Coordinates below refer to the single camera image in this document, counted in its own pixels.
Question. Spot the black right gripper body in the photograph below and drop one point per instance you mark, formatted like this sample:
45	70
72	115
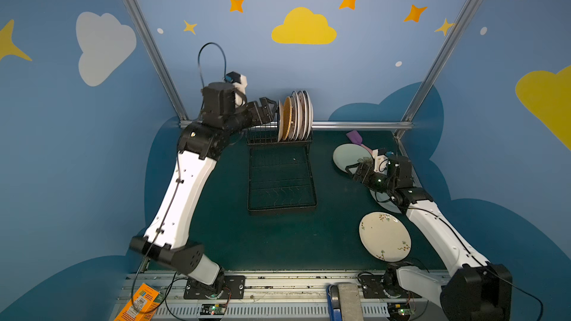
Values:
363	171

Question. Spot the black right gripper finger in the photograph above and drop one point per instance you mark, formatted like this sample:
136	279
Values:
352	172
360	164

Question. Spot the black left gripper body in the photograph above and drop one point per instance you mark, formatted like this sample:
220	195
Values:
268	110

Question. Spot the pale green flower plate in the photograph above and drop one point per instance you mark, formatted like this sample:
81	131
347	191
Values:
347	155

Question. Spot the yellow woven round mat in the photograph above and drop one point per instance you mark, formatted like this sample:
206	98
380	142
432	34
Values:
287	110

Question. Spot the pale green plain plate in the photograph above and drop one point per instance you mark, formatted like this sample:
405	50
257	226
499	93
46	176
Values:
384	201

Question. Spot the orange sunburst plate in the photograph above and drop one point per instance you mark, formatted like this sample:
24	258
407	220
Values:
293	126
304	123

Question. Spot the white cloud emblem plate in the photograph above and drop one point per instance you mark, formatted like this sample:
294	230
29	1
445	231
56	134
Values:
299	118

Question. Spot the green rim lettered plate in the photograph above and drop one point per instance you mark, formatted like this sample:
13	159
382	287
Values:
310	113

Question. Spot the cream floral sprig plate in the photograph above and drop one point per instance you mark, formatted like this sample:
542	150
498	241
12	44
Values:
385	237

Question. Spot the black wire dish rack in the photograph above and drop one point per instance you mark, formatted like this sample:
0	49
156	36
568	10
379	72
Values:
280	178

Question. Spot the dark blue plate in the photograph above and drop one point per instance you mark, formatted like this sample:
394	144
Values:
280	121

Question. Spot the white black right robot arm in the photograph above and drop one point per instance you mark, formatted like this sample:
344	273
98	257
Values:
476	289

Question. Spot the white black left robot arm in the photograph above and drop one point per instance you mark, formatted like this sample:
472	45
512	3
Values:
226	111

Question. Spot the purple pink spatula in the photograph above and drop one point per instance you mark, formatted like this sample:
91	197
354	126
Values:
356	138

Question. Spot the grey blue block tool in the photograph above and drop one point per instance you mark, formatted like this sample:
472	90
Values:
344	302

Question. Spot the right green circuit board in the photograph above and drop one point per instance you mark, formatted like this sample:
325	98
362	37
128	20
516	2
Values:
399	312

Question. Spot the green circuit board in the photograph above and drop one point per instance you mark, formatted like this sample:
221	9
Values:
213	310
399	312

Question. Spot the left green circuit board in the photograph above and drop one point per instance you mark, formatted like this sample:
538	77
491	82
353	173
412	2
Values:
213	310

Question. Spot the orange cardboard box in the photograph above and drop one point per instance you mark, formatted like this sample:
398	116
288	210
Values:
144	305

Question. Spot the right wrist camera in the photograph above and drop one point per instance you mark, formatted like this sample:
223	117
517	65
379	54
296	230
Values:
380	160

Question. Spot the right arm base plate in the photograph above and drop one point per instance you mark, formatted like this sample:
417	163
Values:
378	286

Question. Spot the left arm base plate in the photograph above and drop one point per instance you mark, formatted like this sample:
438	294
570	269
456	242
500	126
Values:
233	286

